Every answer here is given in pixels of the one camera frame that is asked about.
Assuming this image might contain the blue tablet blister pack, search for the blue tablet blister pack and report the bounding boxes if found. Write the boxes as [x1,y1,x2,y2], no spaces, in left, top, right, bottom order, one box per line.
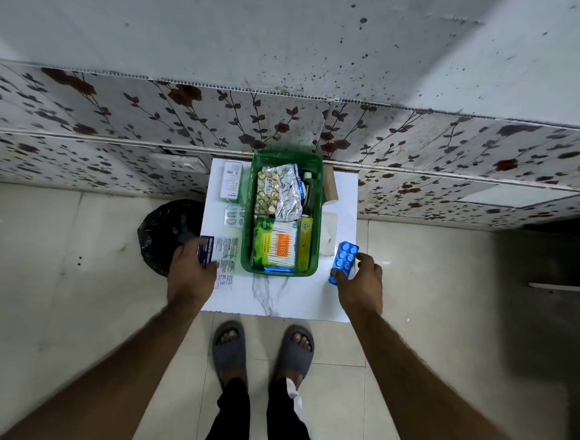
[328,241,360,286]

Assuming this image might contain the gold tablet blister pack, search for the gold tablet blister pack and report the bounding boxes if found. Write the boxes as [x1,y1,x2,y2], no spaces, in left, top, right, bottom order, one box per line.
[254,170,281,215]

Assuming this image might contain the black bin with bag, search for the black bin with bag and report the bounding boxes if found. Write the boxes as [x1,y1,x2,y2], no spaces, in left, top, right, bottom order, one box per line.
[137,199,205,277]

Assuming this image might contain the grey slipper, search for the grey slipper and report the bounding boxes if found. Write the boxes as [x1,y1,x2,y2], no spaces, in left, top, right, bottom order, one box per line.
[275,325,315,383]
[212,320,247,386]

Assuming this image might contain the brown bandage roll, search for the brown bandage roll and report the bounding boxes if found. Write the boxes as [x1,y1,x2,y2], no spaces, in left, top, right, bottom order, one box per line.
[322,164,340,205]

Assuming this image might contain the white wall socket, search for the white wall socket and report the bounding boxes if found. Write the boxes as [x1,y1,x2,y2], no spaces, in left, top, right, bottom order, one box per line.
[150,152,209,174]

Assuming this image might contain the silver foil blister pack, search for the silver foil blister pack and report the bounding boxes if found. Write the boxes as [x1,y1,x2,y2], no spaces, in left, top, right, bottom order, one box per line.
[274,163,307,223]

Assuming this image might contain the person's left forearm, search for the person's left forearm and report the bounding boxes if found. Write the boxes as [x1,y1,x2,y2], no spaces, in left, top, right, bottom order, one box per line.
[0,301,205,440]

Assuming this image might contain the green cotton swab packet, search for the green cotton swab packet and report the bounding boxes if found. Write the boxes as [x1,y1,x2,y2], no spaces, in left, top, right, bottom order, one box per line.
[250,216,300,272]

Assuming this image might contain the white and green medicine box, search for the white and green medicine box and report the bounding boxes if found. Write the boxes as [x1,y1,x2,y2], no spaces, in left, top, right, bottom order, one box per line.
[220,160,244,203]

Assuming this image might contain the person's right hand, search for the person's right hand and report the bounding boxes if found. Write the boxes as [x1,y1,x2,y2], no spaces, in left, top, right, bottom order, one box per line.
[331,252,384,316]

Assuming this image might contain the black trousers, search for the black trousers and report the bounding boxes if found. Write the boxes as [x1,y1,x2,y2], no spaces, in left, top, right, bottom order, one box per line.
[206,377,311,440]

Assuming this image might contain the yellow and green box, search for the yellow and green box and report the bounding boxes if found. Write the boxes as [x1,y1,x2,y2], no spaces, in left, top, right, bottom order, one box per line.
[297,216,314,273]

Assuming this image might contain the white cloth strip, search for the white cloth strip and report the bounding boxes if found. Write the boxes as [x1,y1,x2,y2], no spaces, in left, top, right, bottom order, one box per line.
[285,378,313,438]

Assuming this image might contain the person's right forearm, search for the person's right forearm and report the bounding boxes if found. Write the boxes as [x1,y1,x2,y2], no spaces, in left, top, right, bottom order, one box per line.
[346,310,513,440]

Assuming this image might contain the dark glass bottle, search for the dark glass bottle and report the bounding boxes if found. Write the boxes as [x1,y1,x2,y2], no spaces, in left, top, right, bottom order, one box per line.
[302,171,316,217]

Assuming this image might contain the blue and white medicine box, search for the blue and white medicine box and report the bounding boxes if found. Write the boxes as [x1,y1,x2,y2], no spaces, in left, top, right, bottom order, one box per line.
[198,235,239,269]

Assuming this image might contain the green plastic basket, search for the green plastic basket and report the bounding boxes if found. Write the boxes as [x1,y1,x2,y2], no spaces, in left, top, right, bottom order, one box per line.
[240,150,324,277]

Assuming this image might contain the white paper leaflet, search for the white paper leaflet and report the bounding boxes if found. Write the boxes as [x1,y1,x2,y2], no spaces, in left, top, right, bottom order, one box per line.
[213,236,240,291]

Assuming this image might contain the person's left hand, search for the person's left hand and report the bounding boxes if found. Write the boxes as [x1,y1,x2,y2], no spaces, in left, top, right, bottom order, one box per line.
[167,237,219,310]

